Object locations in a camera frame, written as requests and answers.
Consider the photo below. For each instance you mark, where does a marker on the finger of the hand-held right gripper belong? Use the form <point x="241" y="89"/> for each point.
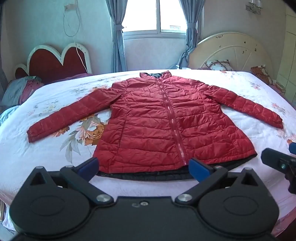
<point x="272" y="158"/>
<point x="293" y="148"/>

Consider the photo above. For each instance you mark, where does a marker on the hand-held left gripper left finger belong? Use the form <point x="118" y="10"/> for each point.
<point x="90" y="165"/>

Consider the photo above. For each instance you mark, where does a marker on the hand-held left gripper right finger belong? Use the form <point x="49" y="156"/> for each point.
<point x="196" y="168"/>

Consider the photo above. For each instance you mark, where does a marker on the red puffer jacket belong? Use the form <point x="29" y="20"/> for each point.
<point x="150" y="129"/>

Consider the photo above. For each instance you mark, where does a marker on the bed with floral sheet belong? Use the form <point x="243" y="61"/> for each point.
<point x="46" y="157"/>

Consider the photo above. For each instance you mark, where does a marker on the red patterned pillow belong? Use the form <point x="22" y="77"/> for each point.
<point x="262" y="74"/>

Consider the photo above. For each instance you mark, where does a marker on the purple pillow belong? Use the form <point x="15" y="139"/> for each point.
<point x="76" y="76"/>

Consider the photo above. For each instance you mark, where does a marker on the cream wardrobe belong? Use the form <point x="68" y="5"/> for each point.
<point x="288" y="58"/>

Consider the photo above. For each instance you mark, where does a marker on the light blue blanket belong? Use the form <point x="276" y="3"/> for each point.
<point x="7" y="114"/>

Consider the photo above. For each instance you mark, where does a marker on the blue and pink pillow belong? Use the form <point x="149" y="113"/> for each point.
<point x="20" y="90"/>

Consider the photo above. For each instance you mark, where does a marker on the white patterned pillow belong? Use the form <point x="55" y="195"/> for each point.
<point x="219" y="65"/>

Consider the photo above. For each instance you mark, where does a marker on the red heart-shaped headboard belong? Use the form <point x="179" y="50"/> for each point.
<point x="50" y="67"/>

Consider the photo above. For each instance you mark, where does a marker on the cream round headboard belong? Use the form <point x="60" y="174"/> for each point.
<point x="231" y="48"/>

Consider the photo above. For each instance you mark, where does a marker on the blue-grey curtain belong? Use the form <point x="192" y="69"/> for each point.
<point x="118" y="46"/>
<point x="192" y="34"/>

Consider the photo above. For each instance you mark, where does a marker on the window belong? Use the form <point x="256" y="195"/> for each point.
<point x="143" y="16"/>

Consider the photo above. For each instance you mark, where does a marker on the white wall charger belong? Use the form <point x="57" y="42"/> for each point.
<point x="68" y="7"/>

